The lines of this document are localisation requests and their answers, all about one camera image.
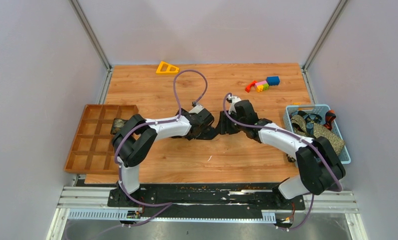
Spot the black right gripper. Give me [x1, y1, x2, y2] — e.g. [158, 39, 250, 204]
[215, 109, 246, 135]

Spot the rolled dark patterned tie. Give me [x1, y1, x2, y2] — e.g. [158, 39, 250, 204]
[110, 118, 127, 135]

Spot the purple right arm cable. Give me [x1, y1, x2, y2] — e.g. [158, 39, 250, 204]
[222, 92, 343, 232]

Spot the yellow triangular plastic piece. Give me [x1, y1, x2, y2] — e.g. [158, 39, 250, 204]
[155, 61, 180, 75]

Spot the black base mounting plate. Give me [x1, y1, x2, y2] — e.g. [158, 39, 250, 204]
[108, 182, 305, 219]

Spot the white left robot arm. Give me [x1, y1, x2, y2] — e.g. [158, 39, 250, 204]
[112, 105, 217, 207]

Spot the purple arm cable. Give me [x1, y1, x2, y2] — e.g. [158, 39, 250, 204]
[222, 92, 343, 232]
[114, 69, 209, 228]

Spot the colourful toy block assembly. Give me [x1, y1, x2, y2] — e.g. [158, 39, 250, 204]
[245, 76, 280, 93]

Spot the olive green patterned tie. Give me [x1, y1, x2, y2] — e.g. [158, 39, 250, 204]
[290, 115, 345, 156]

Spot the aluminium frame rail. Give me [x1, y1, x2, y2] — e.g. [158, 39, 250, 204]
[57, 184, 359, 223]

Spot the black tie with gold pattern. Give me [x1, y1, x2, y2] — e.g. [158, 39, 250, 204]
[185, 126, 219, 141]

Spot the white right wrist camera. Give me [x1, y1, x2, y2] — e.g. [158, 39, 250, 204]
[226, 94, 241, 105]

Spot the orange wooden compartment tray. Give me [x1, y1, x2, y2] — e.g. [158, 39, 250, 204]
[64, 104, 139, 175]

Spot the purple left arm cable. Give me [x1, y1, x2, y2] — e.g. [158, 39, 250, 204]
[114, 69, 209, 228]

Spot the blue and red tie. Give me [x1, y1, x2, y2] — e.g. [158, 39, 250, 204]
[297, 110, 336, 132]

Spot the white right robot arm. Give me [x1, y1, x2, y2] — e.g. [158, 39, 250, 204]
[218, 94, 346, 209]

